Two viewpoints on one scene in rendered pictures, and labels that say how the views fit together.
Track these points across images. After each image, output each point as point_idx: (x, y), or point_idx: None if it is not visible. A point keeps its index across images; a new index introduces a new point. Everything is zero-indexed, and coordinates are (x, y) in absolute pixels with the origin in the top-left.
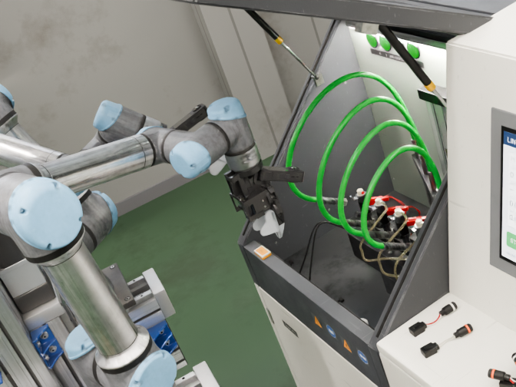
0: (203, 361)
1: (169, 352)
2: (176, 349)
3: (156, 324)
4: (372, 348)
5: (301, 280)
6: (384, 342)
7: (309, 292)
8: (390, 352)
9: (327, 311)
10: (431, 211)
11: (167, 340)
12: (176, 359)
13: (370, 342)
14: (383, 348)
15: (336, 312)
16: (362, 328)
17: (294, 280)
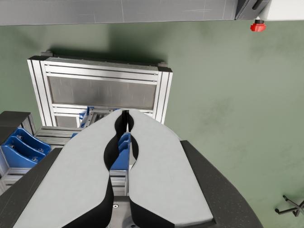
0: (129, 165)
1: (30, 136)
2: (21, 124)
3: (3, 153)
4: (242, 20)
5: (47, 7)
6: (277, 10)
7: (86, 15)
8: (295, 17)
9: (142, 20)
10: None
11: (17, 137)
12: (27, 123)
13: (241, 17)
14: (281, 18)
15: (154, 11)
16: (209, 6)
17: (40, 16)
